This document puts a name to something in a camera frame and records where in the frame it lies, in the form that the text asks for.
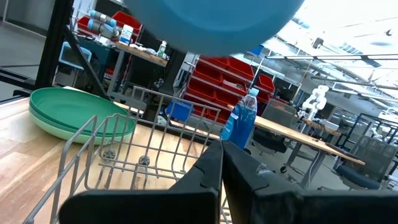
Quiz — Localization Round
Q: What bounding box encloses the white labelled canister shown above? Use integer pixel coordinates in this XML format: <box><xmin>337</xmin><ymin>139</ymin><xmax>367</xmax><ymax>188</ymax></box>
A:
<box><xmin>119</xmin><ymin>24</ymin><xmax>134</xmax><ymax>46</ymax></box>

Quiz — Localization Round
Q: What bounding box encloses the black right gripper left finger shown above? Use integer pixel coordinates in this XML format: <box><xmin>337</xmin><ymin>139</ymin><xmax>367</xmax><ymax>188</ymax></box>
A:
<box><xmin>58</xmin><ymin>139</ymin><xmax>224</xmax><ymax>224</ymax></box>

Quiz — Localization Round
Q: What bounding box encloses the blue plastic bin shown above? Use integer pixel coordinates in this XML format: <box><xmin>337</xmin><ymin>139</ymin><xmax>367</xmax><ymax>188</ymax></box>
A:
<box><xmin>165</xmin><ymin>100</ymin><xmax>196</xmax><ymax>123</ymax></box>

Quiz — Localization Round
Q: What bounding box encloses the mesh chair with blue seat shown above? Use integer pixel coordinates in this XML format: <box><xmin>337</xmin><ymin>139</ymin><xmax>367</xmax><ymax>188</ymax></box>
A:
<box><xmin>334</xmin><ymin>135</ymin><xmax>398</xmax><ymax>191</ymax></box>

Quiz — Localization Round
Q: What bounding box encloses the long wooden table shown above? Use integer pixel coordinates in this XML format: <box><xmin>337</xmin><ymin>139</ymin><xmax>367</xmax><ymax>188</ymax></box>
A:
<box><xmin>228</xmin><ymin>104</ymin><xmax>366</xmax><ymax>189</ymax></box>

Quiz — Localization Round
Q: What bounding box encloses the red bin storage shelf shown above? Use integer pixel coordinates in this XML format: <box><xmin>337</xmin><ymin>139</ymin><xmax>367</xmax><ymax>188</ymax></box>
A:
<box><xmin>182</xmin><ymin>55</ymin><xmax>277</xmax><ymax>125</ymax></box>

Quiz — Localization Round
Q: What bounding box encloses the light blue framed screen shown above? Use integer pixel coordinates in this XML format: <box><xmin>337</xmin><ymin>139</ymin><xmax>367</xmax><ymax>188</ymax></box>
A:
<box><xmin>58</xmin><ymin>41</ymin><xmax>93</xmax><ymax>71</ymax></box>

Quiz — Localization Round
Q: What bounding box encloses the grey mesh chair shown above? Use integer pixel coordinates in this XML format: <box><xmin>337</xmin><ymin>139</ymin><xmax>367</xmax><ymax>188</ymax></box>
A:
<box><xmin>252</xmin><ymin>98</ymin><xmax>298</xmax><ymax>155</ymax></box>

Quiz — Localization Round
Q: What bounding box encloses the grey wire dish rack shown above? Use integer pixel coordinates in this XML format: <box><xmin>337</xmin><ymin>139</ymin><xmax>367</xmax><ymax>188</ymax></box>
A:
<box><xmin>23</xmin><ymin>86</ymin><xmax>233</xmax><ymax>224</ymax></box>

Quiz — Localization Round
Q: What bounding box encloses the clear sanitizer bottle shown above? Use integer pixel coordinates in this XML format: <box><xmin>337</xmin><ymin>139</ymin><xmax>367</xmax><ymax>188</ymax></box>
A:
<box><xmin>156</xmin><ymin>40</ymin><xmax>168</xmax><ymax>59</ymax></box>

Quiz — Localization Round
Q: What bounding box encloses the wooden top workbench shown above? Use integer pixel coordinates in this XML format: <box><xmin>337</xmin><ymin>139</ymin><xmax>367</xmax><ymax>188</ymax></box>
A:
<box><xmin>107</xmin><ymin>40</ymin><xmax>169</xmax><ymax>94</ymax></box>

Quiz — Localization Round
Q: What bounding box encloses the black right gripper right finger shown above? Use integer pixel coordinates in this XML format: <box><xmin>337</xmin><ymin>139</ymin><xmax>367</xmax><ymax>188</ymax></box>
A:
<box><xmin>221</xmin><ymin>140</ymin><xmax>398</xmax><ymax>224</ymax></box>

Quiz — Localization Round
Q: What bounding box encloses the red plastic bin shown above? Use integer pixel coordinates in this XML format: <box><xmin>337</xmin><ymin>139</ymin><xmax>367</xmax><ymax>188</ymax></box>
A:
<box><xmin>111</xmin><ymin>11</ymin><xmax>143</xmax><ymax>35</ymax></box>

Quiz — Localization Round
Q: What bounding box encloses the dark green plate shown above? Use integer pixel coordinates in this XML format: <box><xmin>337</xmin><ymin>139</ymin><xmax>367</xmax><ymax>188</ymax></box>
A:
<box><xmin>29</xmin><ymin>86</ymin><xmax>137</xmax><ymax>138</ymax></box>

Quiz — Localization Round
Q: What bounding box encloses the blue dish soap bottle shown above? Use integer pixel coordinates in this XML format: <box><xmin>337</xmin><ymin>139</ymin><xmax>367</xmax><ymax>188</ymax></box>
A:
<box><xmin>220</xmin><ymin>87</ymin><xmax>260</xmax><ymax>150</ymax></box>

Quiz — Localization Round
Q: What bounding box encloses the blue plate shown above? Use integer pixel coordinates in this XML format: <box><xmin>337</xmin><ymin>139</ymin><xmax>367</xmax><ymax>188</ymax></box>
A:
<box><xmin>123</xmin><ymin>0</ymin><xmax>306</xmax><ymax>57</ymax></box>

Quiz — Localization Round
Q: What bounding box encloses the light green plate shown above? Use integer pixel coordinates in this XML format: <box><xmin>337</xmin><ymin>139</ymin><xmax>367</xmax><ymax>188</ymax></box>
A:
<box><xmin>29</xmin><ymin>111</ymin><xmax>136</xmax><ymax>146</ymax></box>

